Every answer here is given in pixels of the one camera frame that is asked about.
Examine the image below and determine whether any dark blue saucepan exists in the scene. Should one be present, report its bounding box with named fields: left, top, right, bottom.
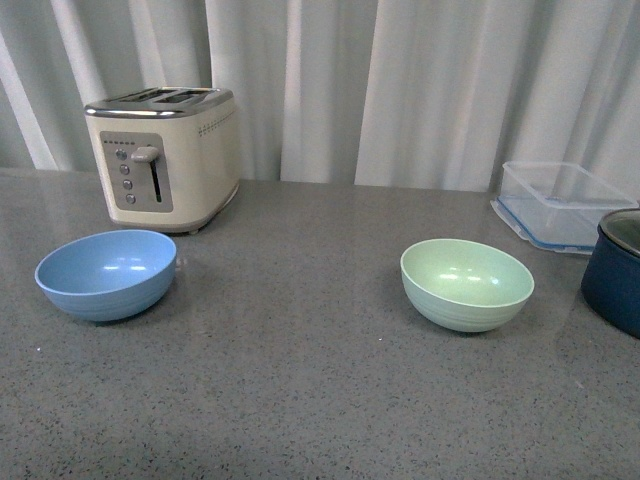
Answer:
left=581, top=208, right=640, bottom=338

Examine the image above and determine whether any blue plastic bowl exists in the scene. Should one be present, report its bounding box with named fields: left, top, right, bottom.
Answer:
left=34, top=230, right=177, bottom=322

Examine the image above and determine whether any cream two-slot toaster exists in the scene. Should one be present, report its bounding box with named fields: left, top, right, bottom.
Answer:
left=84, top=87, right=241, bottom=233

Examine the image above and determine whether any clear plastic food container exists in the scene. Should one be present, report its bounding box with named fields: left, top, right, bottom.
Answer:
left=491, top=161, right=638, bottom=255

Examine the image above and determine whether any white pleated curtain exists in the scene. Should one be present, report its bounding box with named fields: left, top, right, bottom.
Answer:
left=1, top=1, right=639, bottom=196

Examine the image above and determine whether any green plastic bowl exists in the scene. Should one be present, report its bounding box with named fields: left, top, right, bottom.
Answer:
left=400, top=238, right=535, bottom=333

